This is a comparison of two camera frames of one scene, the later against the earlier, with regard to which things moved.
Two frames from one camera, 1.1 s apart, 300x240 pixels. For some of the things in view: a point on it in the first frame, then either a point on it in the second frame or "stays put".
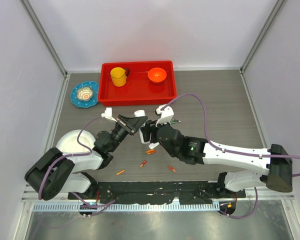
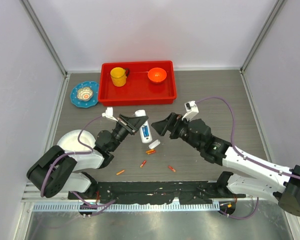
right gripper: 150,127 -> 163,126
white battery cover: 153,145 stays put
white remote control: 140,113 stays put
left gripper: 131,125 stays put
